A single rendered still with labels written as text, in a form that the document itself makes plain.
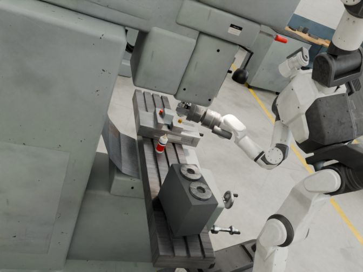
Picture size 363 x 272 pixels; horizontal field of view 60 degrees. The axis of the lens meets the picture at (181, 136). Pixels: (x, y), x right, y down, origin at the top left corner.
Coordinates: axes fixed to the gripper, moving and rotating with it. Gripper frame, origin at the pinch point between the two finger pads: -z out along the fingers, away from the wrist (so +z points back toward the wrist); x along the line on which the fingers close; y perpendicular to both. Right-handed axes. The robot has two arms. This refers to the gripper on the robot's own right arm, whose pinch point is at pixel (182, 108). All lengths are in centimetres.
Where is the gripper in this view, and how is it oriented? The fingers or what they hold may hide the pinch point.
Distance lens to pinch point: 153.0
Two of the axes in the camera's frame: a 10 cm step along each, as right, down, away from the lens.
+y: -3.4, 7.8, 5.2
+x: -1.6, 4.9, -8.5
